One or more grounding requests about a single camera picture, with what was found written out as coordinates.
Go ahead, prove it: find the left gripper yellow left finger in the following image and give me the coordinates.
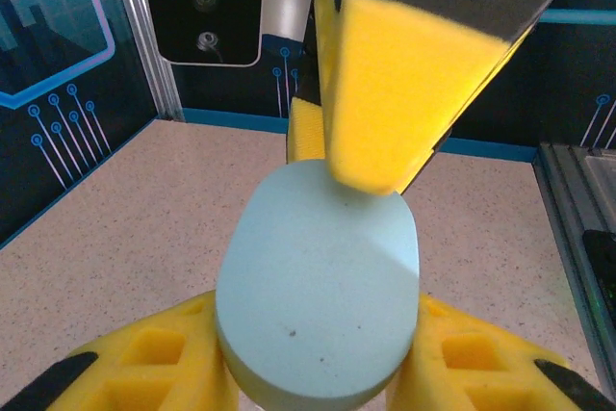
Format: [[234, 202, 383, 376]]
[[0, 291, 241, 411]]

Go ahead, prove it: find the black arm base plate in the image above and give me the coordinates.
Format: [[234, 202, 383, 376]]
[[580, 229, 616, 309]]

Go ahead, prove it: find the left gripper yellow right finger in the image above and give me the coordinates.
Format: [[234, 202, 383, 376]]
[[384, 294, 616, 411]]

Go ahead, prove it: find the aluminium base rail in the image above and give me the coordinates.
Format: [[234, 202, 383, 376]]
[[531, 141, 616, 388]]

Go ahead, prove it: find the light blue earbud charging case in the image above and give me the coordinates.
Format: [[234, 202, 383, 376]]
[[214, 159, 421, 411]]

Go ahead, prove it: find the aluminium frame post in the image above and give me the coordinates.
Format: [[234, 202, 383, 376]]
[[106, 0, 187, 122]]

